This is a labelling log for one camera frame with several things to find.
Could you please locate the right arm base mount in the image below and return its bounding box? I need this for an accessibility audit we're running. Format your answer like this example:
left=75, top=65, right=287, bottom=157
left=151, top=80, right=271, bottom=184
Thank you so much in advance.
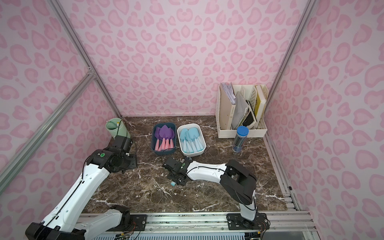
left=226, top=212, right=271, bottom=231

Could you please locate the blue lid pencil tube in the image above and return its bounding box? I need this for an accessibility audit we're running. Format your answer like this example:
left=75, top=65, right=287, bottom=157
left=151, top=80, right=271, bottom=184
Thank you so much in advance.
left=233, top=126, right=249, bottom=153

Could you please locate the dark teal storage box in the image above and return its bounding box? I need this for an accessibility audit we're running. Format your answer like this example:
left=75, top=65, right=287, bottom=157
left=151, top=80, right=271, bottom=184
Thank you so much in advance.
left=151, top=123, right=177, bottom=156

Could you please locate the blue round shovel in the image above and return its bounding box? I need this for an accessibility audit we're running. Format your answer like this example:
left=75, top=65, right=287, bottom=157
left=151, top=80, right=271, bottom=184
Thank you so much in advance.
left=189, top=128, right=198, bottom=138

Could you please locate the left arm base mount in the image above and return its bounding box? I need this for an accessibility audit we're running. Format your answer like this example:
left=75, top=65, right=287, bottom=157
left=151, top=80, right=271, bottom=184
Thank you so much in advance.
left=107, top=205, right=148, bottom=232

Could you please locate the blue square shovel front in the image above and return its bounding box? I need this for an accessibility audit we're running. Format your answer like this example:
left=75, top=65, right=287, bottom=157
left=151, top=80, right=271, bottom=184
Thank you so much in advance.
left=191, top=135, right=201, bottom=152

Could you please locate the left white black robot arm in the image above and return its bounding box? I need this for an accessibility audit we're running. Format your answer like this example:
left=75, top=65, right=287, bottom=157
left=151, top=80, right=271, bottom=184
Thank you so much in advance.
left=25, top=135, right=137, bottom=240

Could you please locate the purple square shovel pink handle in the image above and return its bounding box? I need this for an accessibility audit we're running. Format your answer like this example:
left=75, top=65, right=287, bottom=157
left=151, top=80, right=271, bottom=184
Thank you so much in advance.
left=154, top=127, right=161, bottom=152

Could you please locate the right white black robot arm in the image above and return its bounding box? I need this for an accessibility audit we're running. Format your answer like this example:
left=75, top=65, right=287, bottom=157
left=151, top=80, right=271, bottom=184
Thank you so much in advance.
left=163, top=157, right=258, bottom=222

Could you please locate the purple pointed shovel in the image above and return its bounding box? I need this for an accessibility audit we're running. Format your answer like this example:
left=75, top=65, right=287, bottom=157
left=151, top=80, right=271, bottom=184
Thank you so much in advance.
left=160, top=125, right=170, bottom=151
left=169, top=128, right=175, bottom=149

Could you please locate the white desk file organizer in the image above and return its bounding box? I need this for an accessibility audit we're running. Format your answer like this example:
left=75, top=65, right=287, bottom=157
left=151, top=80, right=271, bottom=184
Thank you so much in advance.
left=216, top=83, right=269, bottom=138

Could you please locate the aluminium front rail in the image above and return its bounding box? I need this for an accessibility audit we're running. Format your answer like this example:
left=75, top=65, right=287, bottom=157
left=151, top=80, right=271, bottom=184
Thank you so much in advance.
left=77, top=211, right=316, bottom=234

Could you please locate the green pen holder cup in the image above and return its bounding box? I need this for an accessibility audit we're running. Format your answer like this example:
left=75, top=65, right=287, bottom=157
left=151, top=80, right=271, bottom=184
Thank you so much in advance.
left=105, top=118, right=131, bottom=138

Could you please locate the white storage box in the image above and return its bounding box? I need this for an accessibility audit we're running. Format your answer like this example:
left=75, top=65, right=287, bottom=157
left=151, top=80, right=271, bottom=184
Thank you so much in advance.
left=177, top=124, right=207, bottom=157

